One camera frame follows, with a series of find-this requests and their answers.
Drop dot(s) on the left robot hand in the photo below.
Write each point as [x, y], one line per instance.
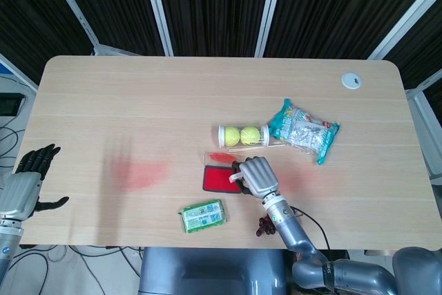
[19, 195]

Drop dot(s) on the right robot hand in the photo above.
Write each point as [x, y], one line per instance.
[259, 175]

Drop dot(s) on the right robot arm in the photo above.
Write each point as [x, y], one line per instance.
[286, 226]

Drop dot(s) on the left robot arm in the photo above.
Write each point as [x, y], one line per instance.
[8, 236]

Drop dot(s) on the grey robot base body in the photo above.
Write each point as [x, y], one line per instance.
[207, 271]

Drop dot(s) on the red ink pad black case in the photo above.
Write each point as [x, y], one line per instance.
[217, 181]

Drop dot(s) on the clear plastic bag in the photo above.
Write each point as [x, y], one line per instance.
[221, 157]

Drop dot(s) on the thin wooden stick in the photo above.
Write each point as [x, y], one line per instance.
[245, 149]

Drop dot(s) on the yellow tennis ball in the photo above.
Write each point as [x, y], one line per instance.
[232, 136]
[249, 136]

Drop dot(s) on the dark red grape bunch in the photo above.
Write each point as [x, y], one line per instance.
[264, 227]

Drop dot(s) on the clear plastic ball tube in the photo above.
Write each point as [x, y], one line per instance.
[221, 136]

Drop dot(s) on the teal snack bag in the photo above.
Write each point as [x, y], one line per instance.
[297, 125]

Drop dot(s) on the green tissue pack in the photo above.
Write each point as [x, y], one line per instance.
[203, 216]

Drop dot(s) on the black screen device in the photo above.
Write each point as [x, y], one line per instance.
[10, 104]

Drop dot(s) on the black waste bin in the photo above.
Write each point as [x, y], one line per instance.
[288, 274]

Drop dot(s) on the white blue partition frame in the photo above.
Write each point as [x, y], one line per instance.
[17, 74]

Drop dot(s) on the white aluminium partition post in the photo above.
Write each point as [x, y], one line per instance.
[271, 8]
[70, 6]
[404, 18]
[157, 8]

